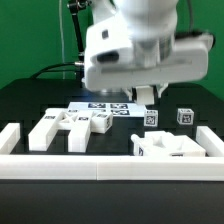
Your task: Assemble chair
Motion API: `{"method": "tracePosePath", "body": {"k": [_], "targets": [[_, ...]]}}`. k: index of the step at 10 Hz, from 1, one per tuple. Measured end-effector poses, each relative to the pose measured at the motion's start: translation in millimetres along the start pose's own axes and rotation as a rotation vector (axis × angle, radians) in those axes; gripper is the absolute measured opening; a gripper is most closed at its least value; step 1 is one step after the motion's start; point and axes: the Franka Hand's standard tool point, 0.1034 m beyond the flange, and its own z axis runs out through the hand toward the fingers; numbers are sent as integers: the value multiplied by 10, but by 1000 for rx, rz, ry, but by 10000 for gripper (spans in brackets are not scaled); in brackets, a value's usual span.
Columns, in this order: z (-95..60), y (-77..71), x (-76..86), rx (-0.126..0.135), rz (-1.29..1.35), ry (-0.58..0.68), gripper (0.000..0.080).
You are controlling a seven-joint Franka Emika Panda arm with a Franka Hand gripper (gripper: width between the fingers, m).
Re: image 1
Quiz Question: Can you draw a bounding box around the white chair back frame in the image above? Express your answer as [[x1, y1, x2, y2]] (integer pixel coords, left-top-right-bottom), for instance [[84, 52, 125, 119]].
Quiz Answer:
[[28, 108, 93, 153]]

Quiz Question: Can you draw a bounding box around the white right fence rail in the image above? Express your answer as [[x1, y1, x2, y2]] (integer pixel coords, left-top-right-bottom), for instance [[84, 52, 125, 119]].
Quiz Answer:
[[196, 126, 224, 157]]

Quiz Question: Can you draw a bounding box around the black cable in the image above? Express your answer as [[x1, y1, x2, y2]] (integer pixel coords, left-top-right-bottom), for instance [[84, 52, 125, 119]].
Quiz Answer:
[[29, 61, 88, 80]]

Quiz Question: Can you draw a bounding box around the white left fence rail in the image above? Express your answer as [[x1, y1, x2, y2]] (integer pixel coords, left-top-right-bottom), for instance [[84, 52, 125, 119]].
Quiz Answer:
[[0, 123, 20, 155]]

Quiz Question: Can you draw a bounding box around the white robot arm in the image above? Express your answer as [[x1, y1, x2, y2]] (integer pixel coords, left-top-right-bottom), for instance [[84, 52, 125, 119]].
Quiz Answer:
[[84, 0, 214, 105]]

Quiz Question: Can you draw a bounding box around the tagged white cube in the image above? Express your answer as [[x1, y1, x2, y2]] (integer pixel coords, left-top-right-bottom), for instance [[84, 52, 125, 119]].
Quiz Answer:
[[177, 108, 194, 125], [144, 110, 158, 127]]

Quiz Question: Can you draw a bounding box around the black camera stand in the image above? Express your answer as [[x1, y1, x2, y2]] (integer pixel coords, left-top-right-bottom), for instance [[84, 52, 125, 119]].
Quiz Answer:
[[67, 0, 91, 61]]

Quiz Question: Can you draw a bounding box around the white front fence rail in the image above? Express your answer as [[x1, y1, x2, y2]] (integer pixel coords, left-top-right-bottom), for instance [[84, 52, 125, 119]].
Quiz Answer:
[[0, 155, 224, 181]]

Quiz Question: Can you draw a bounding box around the white fence rail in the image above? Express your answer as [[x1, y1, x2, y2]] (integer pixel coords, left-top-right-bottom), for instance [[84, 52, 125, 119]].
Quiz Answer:
[[0, 123, 20, 155], [0, 155, 224, 181], [196, 126, 224, 157]]

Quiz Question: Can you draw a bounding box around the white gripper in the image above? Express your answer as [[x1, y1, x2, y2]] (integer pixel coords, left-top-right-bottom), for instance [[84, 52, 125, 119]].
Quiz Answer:
[[84, 33, 214, 101]]

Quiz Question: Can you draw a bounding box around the tagged white cube left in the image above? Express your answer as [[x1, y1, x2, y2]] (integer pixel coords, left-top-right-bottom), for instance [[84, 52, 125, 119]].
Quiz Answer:
[[144, 110, 158, 127]]

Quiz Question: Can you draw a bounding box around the white chair seat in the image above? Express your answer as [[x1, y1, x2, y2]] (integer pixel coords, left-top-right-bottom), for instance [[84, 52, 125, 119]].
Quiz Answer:
[[131, 131, 206, 157]]

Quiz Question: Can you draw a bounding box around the tagged white cube right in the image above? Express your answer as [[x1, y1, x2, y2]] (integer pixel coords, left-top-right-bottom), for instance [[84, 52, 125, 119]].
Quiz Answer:
[[177, 108, 194, 125]]

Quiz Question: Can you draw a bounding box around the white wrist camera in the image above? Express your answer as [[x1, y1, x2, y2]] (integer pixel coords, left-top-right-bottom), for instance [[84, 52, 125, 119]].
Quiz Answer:
[[85, 16, 134, 64]]

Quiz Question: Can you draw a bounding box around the white tag sheet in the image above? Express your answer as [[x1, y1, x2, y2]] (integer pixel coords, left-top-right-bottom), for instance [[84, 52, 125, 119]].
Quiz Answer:
[[68, 102, 145, 117]]

